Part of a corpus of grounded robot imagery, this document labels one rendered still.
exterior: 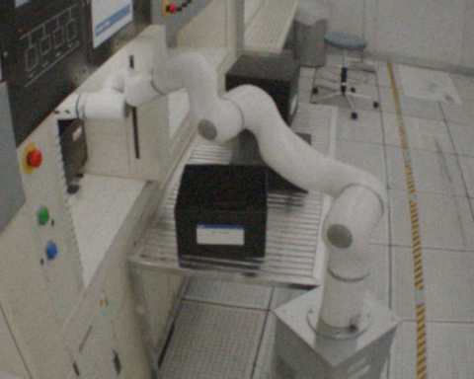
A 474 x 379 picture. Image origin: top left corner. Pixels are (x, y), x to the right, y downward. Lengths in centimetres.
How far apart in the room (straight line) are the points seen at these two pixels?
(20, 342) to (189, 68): 79
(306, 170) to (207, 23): 200
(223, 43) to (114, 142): 145
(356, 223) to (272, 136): 29
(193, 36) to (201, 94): 193
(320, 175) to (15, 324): 80
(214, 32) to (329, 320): 208
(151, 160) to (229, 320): 100
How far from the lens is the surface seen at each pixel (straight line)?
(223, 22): 322
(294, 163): 135
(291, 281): 172
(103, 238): 174
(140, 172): 198
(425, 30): 594
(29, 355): 131
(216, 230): 174
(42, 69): 122
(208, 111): 134
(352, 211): 129
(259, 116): 143
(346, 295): 149
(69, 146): 183
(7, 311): 121
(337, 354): 152
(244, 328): 262
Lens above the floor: 190
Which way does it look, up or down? 33 degrees down
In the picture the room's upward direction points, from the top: straight up
